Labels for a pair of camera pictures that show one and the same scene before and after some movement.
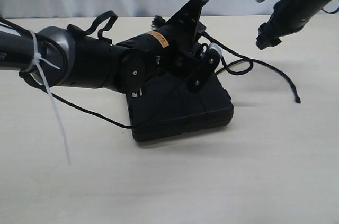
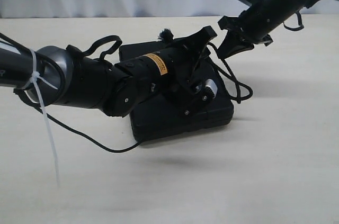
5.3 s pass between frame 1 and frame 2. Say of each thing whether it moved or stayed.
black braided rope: moved
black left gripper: moved
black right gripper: moved
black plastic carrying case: stayed
